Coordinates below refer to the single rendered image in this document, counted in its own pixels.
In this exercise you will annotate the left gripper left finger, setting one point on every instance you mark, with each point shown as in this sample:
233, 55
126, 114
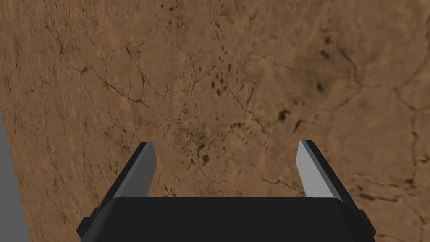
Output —
136, 174

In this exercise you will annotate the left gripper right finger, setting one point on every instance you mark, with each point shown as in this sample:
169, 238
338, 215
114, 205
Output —
317, 174

